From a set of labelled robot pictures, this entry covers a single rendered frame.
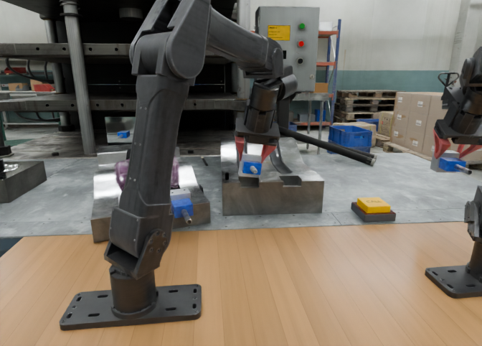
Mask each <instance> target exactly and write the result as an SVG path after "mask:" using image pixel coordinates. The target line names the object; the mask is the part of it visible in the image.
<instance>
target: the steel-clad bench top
mask: <svg viewBox="0 0 482 346"><path fill-rule="evenodd" d="M375 155H377V160H376V161H375V163H374V165H373V166H371V165H368V164H365V163H362V162H359V161H357V160H354V159H350V158H348V157H346V156H342V155H340V154H301V158H302V160H303V163H304V164H305V165H307V166H308V167H309V168H311V169H312V170H313V171H315V172H316V173H317V174H318V175H319V176H320V177H321V178H322V179H323V180H324V190H323V207H322V213H301V214H277V215H233V216H223V215H222V175H221V156H203V157H204V159H205V161H206V163H207V164H208V166H206V165H205V164H204V162H203V160H202V158H201V157H200V156H181V157H180V159H181V160H182V161H183V162H189V163H190V164H191V166H192V169H193V171H194V176H195V178H196V181H197V184H198V186H199V184H200V185H201V186H202V187H203V191H204V195H205V196H206V198H207V199H208V200H209V201H210V223H205V224H201V225H193V226H188V227H184V228H176V229H172V232H178V231H199V230H240V229H261V228H302V227H323V226H345V225H386V224H407V223H448V222H464V212H465V204H466V203H467V201H472V200H473V199H474V196H475V193H476V189H477V186H478V185H480V186H482V182H481V181H478V180H477V179H473V178H471V177H468V176H465V175H464V174H461V173H458V172H456V173H445V172H434V171H433V170H431V169H430V164H431V162H430V161H428V160H425V159H422V158H420V157H418V156H415V155H413V154H410V153H379V154H375ZM27 161H44V168H45V172H46V176H47V181H45V182H43V183H41V184H40V185H38V186H37V187H35V188H34V189H32V190H30V191H28V192H27V193H25V194H23V195H22V196H20V197H18V198H16V199H15V200H13V201H12V202H10V203H0V238H23V237H32V236H53V235H92V234H93V233H92V228H91V222H90V218H91V213H92V209H93V201H94V172H95V170H98V158H96V159H15V160H4V162H27ZM358 197H379V198H381V199H382V200H384V201H385V202H386V203H387V204H389V205H390V206H391V210H392V211H393V212H395V213H396V218H395V221H382V222H364V221H363V220H362V219H361V218H360V217H359V216H358V215H357V214H356V213H355V212H354V211H353V210H352V209H351V203H352V202H357V198H358Z"/></svg>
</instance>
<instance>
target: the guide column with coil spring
mask: <svg viewBox="0 0 482 346"><path fill-rule="evenodd" d="M62 3H75V4H76V3H77V2H76V1H63V2H62ZM63 9H64V13H75V14H78V10H77V5H72V4H65V5H63ZM65 24H66V30H67V39H68V45H69V50H70V59H71V64H72V74H73V79H74V84H75V94H76V99H77V109H78V114H79V119H80V129H81V134H82V144H83V149H84V154H96V153H97V152H96V146H95V136H94V130H93V120H92V114H91V108H90V98H89V92H88V82H87V76H86V70H85V60H84V54H83V48H82V38H81V32H80V22H79V17H74V16H65Z"/></svg>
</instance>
